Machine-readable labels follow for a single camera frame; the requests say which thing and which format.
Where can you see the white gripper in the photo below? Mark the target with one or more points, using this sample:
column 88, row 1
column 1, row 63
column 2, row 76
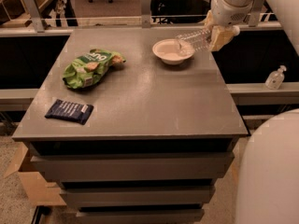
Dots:
column 229, row 10

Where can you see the clear plastic water bottle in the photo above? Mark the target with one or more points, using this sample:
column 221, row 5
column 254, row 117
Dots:
column 189, row 43

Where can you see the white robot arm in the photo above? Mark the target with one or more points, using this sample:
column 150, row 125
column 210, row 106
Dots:
column 268, row 183

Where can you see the white paper bowl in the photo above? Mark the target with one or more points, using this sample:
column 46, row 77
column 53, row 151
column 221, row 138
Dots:
column 169, row 51

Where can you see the black office chair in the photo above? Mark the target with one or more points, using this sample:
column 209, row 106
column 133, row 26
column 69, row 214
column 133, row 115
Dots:
column 179, row 11

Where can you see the grey drawer cabinet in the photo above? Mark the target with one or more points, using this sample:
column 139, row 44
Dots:
column 158, row 139

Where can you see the green snack chip bag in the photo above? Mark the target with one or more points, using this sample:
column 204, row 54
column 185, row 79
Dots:
column 88, row 69

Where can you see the dark blue snack bar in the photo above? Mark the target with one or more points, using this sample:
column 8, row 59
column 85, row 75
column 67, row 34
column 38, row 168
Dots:
column 69, row 111

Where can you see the cardboard box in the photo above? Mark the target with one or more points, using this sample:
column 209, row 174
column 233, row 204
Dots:
column 38, row 190

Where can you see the right metal glass bracket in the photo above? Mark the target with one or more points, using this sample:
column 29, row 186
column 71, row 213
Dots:
column 254, row 15

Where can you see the metal glass bracket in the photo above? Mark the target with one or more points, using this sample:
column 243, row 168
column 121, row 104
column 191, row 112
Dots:
column 254, row 15
column 145, row 13
column 35, row 15

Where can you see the middle metal glass bracket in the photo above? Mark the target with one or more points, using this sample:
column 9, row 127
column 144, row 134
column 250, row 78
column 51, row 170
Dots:
column 145, row 13

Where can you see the left metal glass bracket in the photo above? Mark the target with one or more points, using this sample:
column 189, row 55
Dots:
column 35, row 15

